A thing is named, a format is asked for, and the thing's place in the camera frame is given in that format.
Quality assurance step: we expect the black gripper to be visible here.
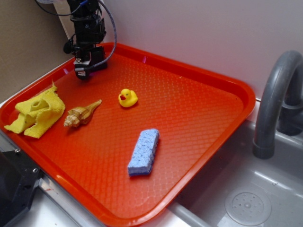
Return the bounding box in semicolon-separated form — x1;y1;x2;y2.
70;14;106;65

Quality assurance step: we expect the black box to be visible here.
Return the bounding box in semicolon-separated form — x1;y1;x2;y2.
91;46;107;71

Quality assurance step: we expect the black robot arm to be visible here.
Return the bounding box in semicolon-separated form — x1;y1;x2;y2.
63;0;106;66

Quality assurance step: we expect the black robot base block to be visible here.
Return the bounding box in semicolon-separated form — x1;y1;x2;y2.
0;149;42;227

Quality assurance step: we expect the yellow rubber duck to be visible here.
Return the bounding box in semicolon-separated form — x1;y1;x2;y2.
118;88;138;108

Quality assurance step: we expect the brown striped seashell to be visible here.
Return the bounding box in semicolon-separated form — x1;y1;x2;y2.
63;99;102;128

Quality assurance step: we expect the yellow cloth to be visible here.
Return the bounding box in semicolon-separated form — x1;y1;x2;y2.
4;84;65;139

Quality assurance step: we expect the red plastic tray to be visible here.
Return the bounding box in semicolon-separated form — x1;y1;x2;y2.
0;44;255;227

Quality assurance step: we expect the blue sponge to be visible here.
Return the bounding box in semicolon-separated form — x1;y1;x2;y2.
127;129;160;176

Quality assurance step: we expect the grey toy faucet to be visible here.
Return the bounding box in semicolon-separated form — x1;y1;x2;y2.
253;50;303;159

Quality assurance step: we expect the grey toy sink basin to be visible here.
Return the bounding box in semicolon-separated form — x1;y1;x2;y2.
169;121;303;227

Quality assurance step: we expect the round grey sink drain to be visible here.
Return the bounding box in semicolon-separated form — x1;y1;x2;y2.
225;187;272;227

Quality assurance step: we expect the braided grey cable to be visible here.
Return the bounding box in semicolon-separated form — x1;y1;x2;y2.
83;0;118;71

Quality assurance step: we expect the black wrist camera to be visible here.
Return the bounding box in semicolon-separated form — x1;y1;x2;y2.
74;65;90;80

